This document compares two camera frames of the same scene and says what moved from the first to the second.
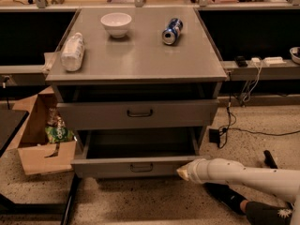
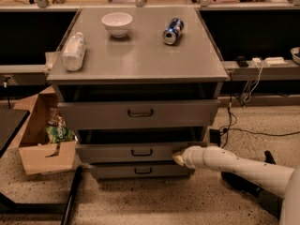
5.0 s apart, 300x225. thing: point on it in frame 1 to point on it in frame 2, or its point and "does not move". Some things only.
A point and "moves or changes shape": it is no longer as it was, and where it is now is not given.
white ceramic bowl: (116, 23) does not move
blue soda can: (172, 30) does not move
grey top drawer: (179, 115) does not move
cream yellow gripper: (197, 172) to (189, 157)
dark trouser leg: (264, 214) to (273, 203)
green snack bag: (58, 134) does not move
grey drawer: (136, 154) moves or changes shape
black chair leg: (269, 160) does not move
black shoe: (226, 195) to (236, 181)
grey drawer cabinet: (140, 85) does not move
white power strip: (274, 60) does not move
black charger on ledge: (241, 61) does not move
